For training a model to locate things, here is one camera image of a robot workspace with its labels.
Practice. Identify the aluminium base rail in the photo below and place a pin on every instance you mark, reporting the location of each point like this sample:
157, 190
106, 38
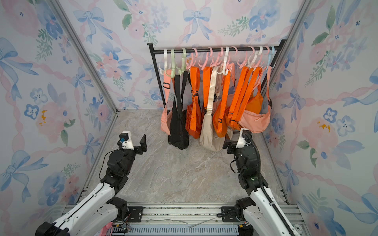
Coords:
194, 219

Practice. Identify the black clothes rack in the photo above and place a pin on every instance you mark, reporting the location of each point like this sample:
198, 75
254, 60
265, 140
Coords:
154, 52

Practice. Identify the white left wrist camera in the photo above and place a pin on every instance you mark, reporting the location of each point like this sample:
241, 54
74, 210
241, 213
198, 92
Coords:
125, 141

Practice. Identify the white hook leftmost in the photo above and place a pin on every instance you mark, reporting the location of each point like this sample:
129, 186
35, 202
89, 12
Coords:
163, 67

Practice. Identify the light blue hook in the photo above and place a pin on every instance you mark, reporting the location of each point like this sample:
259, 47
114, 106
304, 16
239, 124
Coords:
271, 53

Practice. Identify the pink alarm clock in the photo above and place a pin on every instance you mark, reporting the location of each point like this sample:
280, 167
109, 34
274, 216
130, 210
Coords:
107, 230

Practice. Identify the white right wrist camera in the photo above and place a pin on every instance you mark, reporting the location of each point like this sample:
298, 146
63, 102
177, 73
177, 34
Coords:
242, 140

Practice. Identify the beige crossbody bag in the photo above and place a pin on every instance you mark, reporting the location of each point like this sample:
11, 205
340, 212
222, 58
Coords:
209, 138

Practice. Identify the black crossbody bag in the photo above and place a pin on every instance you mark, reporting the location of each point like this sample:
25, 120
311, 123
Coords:
179, 136

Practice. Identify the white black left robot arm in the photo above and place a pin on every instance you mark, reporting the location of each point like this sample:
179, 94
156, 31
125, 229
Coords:
102, 205

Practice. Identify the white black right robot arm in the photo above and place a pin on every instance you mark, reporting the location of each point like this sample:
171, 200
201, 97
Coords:
259, 208

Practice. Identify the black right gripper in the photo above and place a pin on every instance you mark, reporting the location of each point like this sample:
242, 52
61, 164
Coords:
227, 144

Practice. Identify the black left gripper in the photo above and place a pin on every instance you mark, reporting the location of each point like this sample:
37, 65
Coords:
143, 147

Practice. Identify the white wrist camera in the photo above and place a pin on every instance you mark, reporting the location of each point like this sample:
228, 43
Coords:
242, 140
125, 141

